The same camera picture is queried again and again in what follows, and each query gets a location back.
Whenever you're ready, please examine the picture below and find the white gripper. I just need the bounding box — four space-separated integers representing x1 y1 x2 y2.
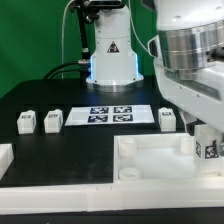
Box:
154 61 224 157

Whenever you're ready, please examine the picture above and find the white square table top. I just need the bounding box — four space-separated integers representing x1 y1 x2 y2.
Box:
114 133 222 182

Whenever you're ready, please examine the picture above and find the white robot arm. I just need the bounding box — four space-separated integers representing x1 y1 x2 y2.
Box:
84 0 224 155

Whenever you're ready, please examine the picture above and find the white marker tag sheet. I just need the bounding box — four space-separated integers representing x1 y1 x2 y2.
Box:
65 105 154 126

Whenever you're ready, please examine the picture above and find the white left fence piece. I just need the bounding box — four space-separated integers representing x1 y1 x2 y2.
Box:
0 144 14 180

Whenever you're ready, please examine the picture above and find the white front fence rail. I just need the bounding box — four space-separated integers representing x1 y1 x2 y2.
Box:
0 177 224 215

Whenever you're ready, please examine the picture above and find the black cable bundle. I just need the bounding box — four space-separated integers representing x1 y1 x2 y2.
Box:
42 60 91 80

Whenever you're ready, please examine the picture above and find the white cable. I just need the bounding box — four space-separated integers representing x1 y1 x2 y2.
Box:
61 0 75 80

